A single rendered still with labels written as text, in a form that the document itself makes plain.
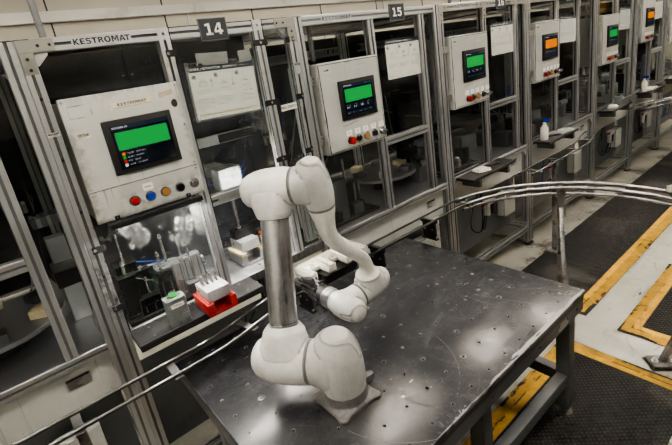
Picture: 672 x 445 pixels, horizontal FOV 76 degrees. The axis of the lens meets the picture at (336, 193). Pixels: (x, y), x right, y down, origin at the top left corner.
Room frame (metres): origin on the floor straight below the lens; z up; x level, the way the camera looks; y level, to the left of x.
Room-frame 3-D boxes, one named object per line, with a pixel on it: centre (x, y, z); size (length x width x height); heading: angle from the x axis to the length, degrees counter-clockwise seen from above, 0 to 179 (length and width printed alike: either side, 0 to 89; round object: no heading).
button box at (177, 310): (1.55, 0.71, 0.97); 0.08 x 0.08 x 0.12; 37
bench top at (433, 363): (1.63, -0.11, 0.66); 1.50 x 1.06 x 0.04; 127
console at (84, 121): (1.75, 0.79, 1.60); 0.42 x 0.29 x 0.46; 127
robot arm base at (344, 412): (1.26, 0.06, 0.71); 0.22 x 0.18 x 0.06; 127
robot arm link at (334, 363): (1.25, 0.09, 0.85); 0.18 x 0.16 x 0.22; 74
